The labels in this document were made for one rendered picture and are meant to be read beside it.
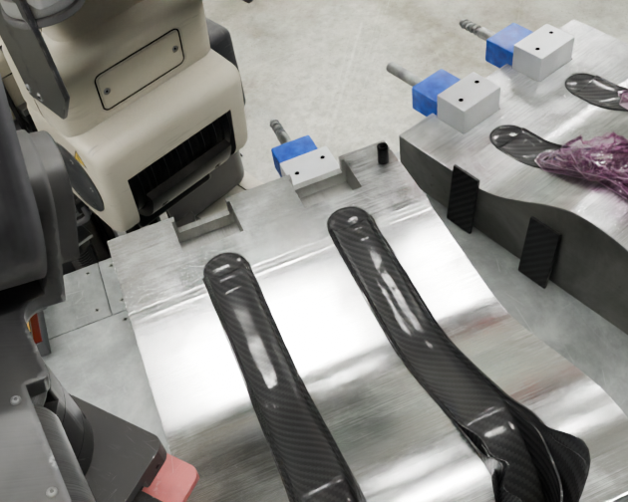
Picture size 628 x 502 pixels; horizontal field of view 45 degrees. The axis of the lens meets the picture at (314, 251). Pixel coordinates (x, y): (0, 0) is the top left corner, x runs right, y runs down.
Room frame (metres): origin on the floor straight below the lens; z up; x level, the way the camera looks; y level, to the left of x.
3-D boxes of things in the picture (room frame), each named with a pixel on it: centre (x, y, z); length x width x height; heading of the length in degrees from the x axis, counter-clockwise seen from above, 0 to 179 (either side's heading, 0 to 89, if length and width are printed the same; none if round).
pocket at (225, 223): (0.45, 0.09, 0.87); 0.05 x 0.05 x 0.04; 14
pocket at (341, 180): (0.48, -0.02, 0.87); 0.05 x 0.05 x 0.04; 14
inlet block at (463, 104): (0.62, -0.15, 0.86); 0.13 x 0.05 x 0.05; 31
